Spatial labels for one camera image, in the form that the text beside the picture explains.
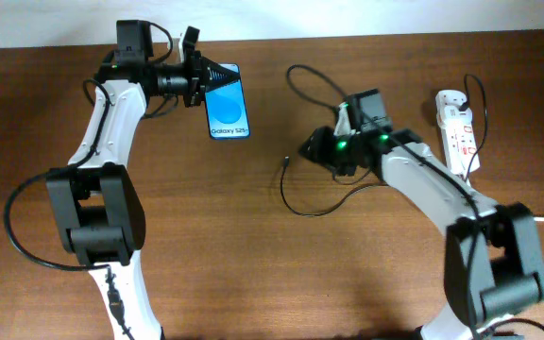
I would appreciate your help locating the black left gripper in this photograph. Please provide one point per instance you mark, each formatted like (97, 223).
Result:
(199, 69)

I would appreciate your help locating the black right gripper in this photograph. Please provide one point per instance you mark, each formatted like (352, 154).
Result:
(323, 148)

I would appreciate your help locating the blue Galaxy smartphone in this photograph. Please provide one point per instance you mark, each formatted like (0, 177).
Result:
(227, 112)

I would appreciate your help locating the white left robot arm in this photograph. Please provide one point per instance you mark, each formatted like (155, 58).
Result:
(97, 210)

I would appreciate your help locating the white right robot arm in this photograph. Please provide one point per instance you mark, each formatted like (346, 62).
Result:
(493, 267)

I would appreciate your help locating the white charger plug adapter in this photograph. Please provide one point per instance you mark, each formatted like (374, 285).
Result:
(454, 114)

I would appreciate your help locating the white power strip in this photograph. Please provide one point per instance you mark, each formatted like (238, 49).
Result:
(458, 140)

